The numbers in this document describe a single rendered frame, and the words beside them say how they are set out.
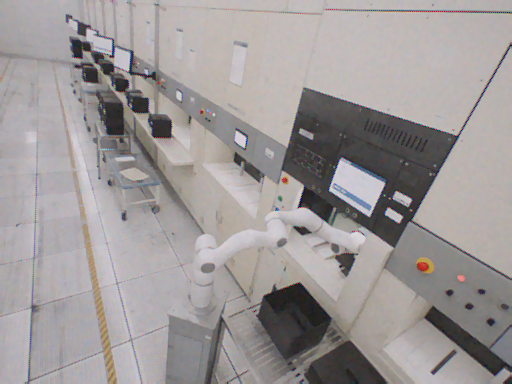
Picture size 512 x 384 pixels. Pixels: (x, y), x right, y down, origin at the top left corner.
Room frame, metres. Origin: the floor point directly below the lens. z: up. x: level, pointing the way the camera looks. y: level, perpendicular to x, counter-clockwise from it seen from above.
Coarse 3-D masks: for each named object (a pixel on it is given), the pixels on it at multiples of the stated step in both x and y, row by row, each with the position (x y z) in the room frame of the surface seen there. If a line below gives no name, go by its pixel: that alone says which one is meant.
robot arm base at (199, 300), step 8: (192, 288) 1.07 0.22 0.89; (200, 288) 1.05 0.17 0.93; (208, 288) 1.07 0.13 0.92; (192, 296) 1.07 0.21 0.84; (200, 296) 1.05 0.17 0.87; (208, 296) 1.07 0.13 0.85; (184, 304) 1.06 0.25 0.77; (192, 304) 1.06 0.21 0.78; (200, 304) 1.05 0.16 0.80; (208, 304) 1.08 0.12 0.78; (216, 304) 1.10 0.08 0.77; (192, 312) 1.02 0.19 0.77; (200, 312) 1.03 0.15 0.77; (208, 312) 1.04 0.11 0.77
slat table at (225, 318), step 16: (256, 304) 1.17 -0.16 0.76; (224, 320) 1.02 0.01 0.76; (240, 320) 1.04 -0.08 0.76; (256, 320) 1.06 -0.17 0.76; (240, 336) 0.94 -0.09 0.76; (256, 336) 0.96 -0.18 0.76; (240, 352) 0.87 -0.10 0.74; (272, 352) 0.89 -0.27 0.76; (304, 352) 0.93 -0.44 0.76; (256, 368) 0.80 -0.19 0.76; (272, 368) 0.81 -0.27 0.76; (288, 368) 0.83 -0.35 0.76; (304, 368) 0.85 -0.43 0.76
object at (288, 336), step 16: (288, 288) 1.19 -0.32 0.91; (304, 288) 1.21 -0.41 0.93; (272, 304) 1.14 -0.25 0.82; (288, 304) 1.18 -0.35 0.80; (304, 304) 1.18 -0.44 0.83; (272, 320) 0.99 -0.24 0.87; (288, 320) 1.09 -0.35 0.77; (304, 320) 1.12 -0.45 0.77; (320, 320) 1.07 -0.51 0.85; (272, 336) 0.96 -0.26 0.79; (288, 336) 0.89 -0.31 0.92; (304, 336) 0.91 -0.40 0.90; (320, 336) 1.00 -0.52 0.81; (288, 352) 0.87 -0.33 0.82
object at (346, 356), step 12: (336, 348) 0.92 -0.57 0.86; (348, 348) 0.93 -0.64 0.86; (324, 360) 0.84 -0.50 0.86; (336, 360) 0.86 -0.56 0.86; (348, 360) 0.87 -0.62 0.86; (360, 360) 0.88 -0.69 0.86; (312, 372) 0.79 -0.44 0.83; (324, 372) 0.79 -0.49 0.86; (336, 372) 0.80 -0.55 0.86; (348, 372) 0.80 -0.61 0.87; (360, 372) 0.82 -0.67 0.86; (372, 372) 0.84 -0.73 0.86
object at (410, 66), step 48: (336, 0) 1.73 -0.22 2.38; (384, 0) 1.51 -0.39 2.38; (432, 0) 1.35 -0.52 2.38; (480, 0) 1.22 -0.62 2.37; (336, 48) 1.66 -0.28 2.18; (384, 48) 1.44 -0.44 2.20; (432, 48) 1.28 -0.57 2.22; (480, 48) 1.16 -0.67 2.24; (336, 96) 1.58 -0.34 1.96; (384, 96) 1.37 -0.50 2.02; (432, 96) 1.22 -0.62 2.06; (480, 96) 1.11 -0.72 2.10
